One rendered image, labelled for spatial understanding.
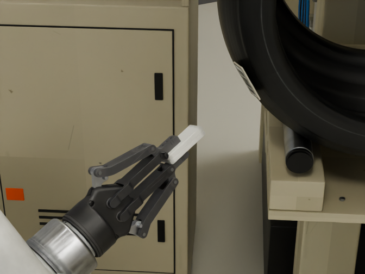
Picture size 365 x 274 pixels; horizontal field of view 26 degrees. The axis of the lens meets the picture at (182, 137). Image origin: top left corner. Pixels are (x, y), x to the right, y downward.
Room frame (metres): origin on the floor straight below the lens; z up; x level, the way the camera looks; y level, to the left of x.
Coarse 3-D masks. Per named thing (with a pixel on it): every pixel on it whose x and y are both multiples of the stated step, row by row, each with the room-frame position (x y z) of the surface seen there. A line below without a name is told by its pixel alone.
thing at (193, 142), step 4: (204, 132) 0.99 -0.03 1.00; (196, 136) 0.99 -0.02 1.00; (200, 136) 0.99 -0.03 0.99; (192, 140) 0.98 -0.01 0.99; (196, 140) 0.98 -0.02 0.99; (188, 144) 0.98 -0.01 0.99; (192, 144) 0.98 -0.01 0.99; (184, 148) 0.97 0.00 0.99; (188, 148) 0.97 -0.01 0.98; (180, 152) 0.96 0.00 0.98; (184, 152) 0.97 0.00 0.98; (176, 156) 0.96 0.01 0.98; (180, 156) 0.96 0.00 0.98; (164, 160) 0.97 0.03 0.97; (168, 160) 0.96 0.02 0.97; (172, 160) 0.95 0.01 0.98; (176, 160) 0.96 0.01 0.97
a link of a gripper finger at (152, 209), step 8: (168, 184) 0.94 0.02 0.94; (176, 184) 0.95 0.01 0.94; (160, 192) 0.94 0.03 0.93; (168, 192) 0.94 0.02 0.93; (152, 200) 0.93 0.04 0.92; (160, 200) 0.92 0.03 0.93; (144, 208) 0.93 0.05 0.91; (152, 208) 0.91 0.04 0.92; (160, 208) 0.92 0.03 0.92; (144, 216) 0.91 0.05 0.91; (152, 216) 0.91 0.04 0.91; (144, 224) 0.90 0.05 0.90; (144, 232) 0.89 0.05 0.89
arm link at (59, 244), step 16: (48, 224) 0.85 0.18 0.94; (64, 224) 0.84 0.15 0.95; (32, 240) 0.83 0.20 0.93; (48, 240) 0.82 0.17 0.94; (64, 240) 0.82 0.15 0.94; (80, 240) 0.82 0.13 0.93; (48, 256) 0.80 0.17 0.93; (64, 256) 0.80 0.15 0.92; (80, 256) 0.81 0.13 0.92; (64, 272) 0.79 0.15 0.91; (80, 272) 0.81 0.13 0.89
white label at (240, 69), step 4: (236, 64) 1.09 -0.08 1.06; (240, 68) 1.07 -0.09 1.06; (240, 72) 1.09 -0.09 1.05; (244, 72) 1.07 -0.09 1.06; (244, 76) 1.07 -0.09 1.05; (244, 80) 1.09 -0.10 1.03; (248, 80) 1.06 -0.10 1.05; (248, 84) 1.08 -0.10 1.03; (252, 84) 1.06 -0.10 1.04; (248, 88) 1.10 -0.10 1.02; (252, 88) 1.07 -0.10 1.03; (252, 92) 1.09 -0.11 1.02; (256, 92) 1.06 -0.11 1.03; (256, 96) 1.07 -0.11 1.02
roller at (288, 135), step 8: (288, 128) 1.15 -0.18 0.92; (288, 136) 1.13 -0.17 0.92; (296, 136) 1.11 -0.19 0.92; (288, 144) 1.10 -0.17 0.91; (296, 144) 1.09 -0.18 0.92; (304, 144) 1.09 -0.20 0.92; (288, 152) 1.08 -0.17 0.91; (296, 152) 1.07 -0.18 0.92; (304, 152) 1.07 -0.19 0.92; (312, 152) 1.09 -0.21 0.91; (288, 160) 1.07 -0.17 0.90; (296, 160) 1.07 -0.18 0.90; (304, 160) 1.07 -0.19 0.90; (312, 160) 1.07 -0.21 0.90; (288, 168) 1.07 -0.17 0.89; (296, 168) 1.07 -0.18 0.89; (304, 168) 1.07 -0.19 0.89
